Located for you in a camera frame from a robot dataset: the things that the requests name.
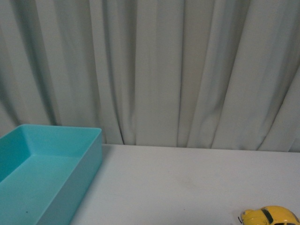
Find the yellow beetle toy car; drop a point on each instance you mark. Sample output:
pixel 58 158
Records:
pixel 269 215

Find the turquoise plastic storage bin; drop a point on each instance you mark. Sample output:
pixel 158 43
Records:
pixel 45 172

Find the grey pleated curtain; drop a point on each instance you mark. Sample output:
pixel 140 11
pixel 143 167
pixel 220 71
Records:
pixel 214 74

